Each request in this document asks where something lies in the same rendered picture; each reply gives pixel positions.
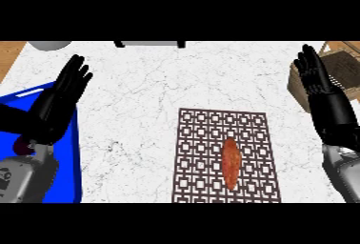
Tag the grey appliance with black feet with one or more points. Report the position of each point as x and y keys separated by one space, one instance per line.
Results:
x=149 y=44

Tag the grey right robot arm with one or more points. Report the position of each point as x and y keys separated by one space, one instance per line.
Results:
x=343 y=174

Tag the dark red round fruit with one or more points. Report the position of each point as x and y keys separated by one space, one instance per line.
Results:
x=21 y=146

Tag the orange sweet potato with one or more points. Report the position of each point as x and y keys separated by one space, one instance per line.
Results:
x=231 y=163

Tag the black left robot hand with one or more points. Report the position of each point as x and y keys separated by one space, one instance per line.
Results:
x=56 y=105

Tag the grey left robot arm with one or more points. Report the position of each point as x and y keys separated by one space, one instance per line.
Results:
x=26 y=173

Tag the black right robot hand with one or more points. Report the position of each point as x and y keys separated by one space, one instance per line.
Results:
x=328 y=101

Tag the wicker basket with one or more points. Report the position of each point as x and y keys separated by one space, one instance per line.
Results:
x=344 y=73

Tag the grey round bowl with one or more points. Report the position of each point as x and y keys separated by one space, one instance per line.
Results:
x=49 y=45

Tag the brown wooden board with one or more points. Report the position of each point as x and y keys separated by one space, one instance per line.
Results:
x=11 y=57

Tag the blue cutting board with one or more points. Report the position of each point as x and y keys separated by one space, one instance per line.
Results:
x=65 y=165

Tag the brown patterned placemat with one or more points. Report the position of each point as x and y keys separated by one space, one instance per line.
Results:
x=226 y=157

